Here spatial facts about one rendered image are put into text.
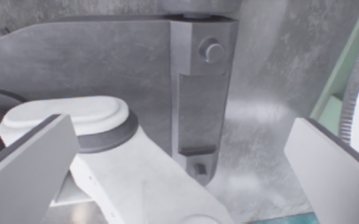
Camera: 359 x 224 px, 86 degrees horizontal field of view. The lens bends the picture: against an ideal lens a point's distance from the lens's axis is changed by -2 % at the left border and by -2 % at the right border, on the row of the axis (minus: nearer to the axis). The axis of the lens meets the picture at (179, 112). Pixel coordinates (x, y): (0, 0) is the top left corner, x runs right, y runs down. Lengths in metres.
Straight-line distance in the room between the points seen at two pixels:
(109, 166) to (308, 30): 0.74
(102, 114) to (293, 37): 0.66
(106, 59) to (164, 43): 0.13
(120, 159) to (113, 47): 0.24
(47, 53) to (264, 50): 0.62
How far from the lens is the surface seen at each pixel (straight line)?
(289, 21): 0.78
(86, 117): 0.36
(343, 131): 0.74
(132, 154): 0.33
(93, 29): 0.46
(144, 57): 0.46
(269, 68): 0.79
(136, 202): 0.28
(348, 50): 0.97
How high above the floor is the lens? 0.61
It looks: 57 degrees down
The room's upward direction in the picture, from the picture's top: 160 degrees clockwise
